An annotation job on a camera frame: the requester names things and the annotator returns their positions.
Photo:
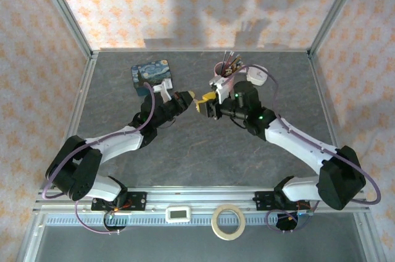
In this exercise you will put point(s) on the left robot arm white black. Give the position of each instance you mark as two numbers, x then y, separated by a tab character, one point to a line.
117	144

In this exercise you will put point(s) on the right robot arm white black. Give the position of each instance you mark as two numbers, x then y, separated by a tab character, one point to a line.
296	141

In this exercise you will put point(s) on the white plastic device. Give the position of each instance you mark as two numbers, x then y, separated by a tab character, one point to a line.
257	76

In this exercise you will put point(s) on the starry night painted box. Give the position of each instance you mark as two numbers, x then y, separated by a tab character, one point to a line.
151	72

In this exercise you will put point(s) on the white digital timer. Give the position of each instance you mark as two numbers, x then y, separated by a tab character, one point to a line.
178	214

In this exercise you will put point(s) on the masking tape roll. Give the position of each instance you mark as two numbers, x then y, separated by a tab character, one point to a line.
216	228

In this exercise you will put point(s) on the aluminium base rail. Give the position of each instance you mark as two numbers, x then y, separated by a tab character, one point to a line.
197	195

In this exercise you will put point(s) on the aluminium frame post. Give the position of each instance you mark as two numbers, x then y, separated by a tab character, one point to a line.
336	8
66	11

